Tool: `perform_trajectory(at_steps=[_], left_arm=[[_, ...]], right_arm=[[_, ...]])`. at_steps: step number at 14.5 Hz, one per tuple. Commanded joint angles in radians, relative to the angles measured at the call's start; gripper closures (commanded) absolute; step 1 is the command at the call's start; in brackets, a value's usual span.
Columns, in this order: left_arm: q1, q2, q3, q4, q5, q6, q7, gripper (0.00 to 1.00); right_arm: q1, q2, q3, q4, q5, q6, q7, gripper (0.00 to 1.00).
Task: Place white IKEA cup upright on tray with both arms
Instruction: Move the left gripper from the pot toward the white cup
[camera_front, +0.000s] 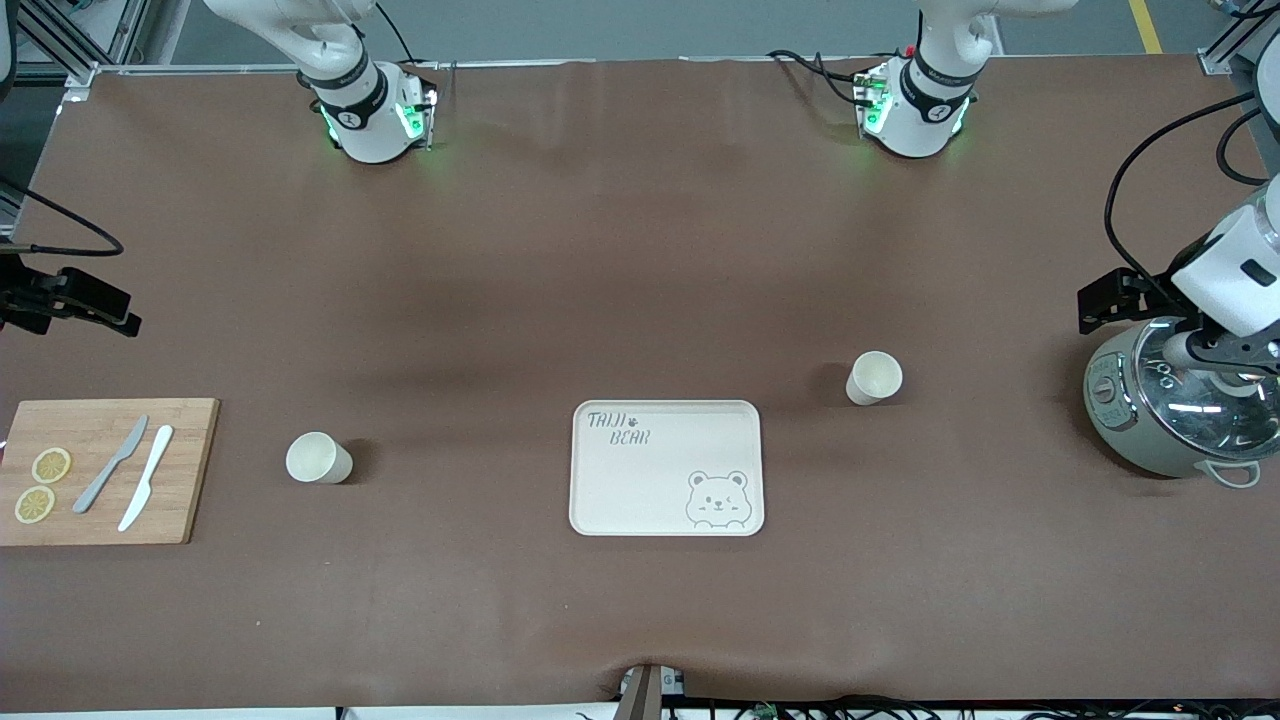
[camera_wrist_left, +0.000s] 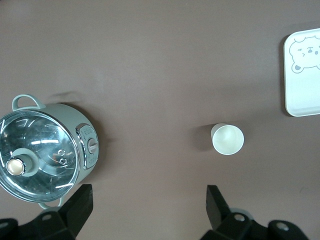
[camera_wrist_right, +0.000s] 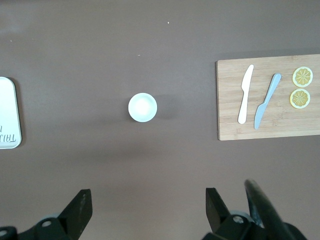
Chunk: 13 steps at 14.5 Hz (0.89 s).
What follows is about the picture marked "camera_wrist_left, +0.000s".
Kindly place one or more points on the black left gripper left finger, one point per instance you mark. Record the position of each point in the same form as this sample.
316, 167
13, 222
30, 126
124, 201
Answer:
77, 210

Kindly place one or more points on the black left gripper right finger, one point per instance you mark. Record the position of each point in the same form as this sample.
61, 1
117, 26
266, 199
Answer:
216, 210

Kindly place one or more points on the white plastic cup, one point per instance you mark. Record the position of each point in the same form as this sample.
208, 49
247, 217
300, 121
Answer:
227, 140

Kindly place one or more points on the white tray with bear print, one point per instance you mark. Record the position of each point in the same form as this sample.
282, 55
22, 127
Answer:
305, 87

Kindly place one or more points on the glass pot lid with knob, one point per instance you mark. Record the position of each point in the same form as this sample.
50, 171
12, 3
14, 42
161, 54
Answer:
50, 142

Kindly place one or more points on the mint green electric cooking pot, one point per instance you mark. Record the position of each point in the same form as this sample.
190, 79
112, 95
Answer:
67, 112

